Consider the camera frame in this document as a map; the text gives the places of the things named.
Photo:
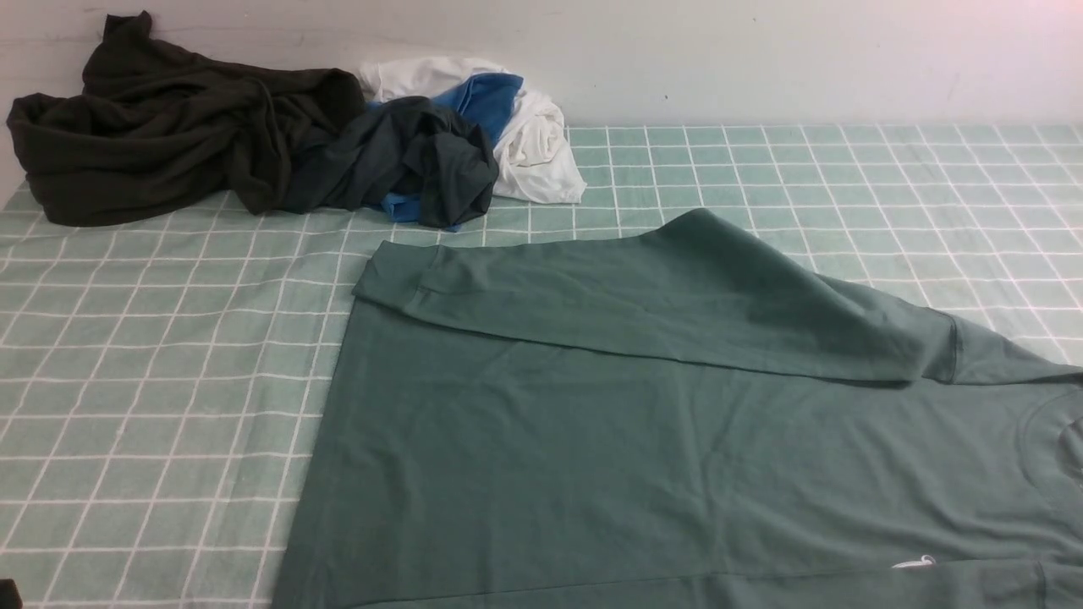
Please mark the dark olive crumpled garment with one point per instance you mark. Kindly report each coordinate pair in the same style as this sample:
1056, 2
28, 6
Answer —
158, 128

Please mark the green long-sleeve shirt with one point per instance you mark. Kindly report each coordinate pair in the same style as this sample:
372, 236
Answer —
685, 418

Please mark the dark teal crumpled garment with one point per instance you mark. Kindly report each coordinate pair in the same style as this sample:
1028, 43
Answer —
359, 166

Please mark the blue crumpled garment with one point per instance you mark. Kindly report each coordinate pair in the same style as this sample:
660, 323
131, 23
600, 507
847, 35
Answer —
486, 101

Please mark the white crumpled garment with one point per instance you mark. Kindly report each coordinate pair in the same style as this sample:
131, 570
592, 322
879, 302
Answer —
535, 158

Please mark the green checkered table cloth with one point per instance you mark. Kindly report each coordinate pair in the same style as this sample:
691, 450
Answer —
162, 380

